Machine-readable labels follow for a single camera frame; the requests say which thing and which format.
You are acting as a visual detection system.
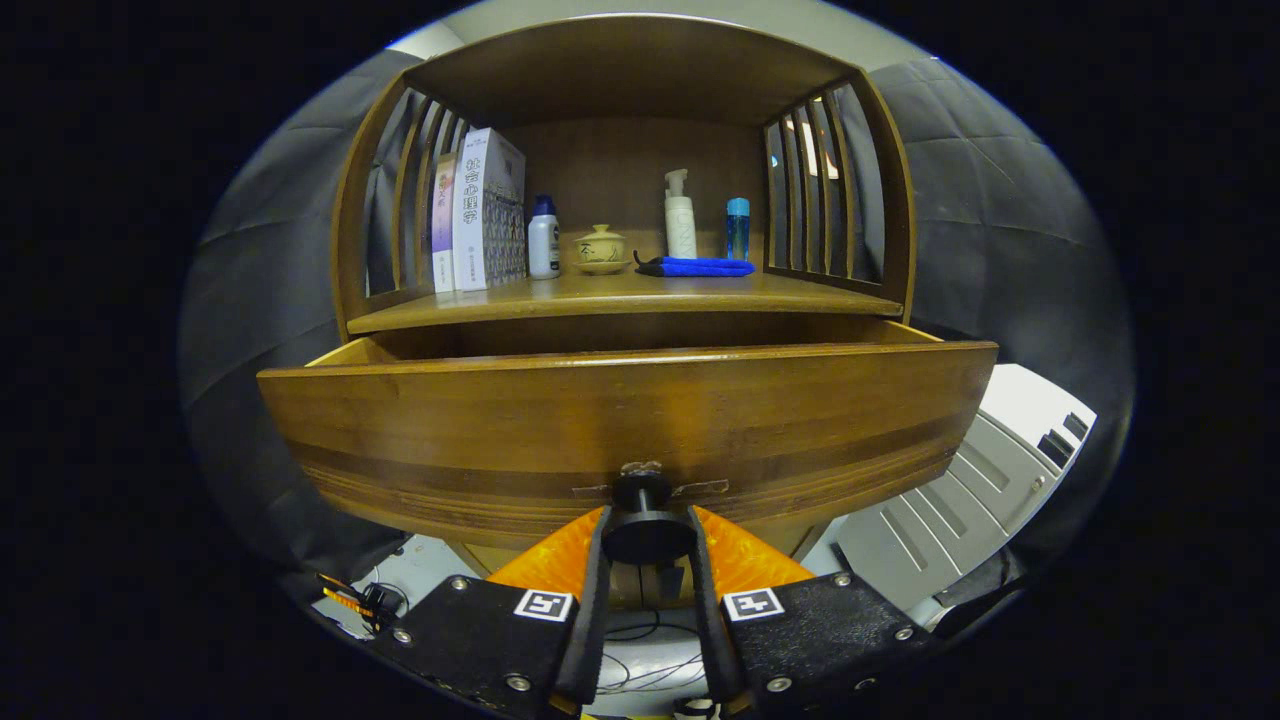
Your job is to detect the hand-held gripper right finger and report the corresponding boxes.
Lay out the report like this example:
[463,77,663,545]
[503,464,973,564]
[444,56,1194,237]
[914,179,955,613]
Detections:
[688,505,936,719]

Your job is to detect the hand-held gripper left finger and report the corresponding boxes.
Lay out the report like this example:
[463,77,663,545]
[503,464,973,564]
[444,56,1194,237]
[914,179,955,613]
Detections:
[372,505,613,719]

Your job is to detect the wooden drawer with black knob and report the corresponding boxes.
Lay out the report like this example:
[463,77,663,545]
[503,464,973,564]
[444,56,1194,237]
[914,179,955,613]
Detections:
[257,320,999,567]

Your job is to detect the white metal cabinet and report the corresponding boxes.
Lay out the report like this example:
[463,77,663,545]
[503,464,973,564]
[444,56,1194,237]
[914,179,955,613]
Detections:
[830,363,1099,606]

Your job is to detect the wooden countertop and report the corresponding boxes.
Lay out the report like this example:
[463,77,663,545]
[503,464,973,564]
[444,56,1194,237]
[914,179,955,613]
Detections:
[347,270,904,336]

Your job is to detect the wooden cabinet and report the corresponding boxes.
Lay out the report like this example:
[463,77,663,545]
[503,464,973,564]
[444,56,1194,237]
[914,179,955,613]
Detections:
[330,12,918,611]

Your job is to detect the orange black tool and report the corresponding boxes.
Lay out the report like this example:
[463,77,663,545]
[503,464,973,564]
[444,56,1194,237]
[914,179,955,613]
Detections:
[318,572,406,636]

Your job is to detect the folded blue cloth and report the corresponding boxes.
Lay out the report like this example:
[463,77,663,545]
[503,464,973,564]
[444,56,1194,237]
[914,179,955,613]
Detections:
[634,250,757,278]

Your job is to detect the yellow lidded teacup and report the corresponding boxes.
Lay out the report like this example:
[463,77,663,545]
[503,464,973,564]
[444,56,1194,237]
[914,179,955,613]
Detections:
[575,224,628,265]

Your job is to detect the white bottle with blue cap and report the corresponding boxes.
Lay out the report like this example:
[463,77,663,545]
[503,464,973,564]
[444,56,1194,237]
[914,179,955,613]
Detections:
[527,194,561,280]

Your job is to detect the white pump bottle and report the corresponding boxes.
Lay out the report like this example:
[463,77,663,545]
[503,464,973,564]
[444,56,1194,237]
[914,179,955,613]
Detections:
[664,168,698,259]

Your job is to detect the thick white book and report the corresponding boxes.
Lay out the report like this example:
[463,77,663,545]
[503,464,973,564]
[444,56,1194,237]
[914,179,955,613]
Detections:
[452,127,528,292]

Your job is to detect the pink purple book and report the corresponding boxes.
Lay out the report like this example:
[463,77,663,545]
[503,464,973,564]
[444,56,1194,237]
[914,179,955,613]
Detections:
[432,152,459,294]

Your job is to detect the black floor cables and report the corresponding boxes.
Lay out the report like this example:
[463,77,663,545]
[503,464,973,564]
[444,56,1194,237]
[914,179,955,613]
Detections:
[600,610,706,696]

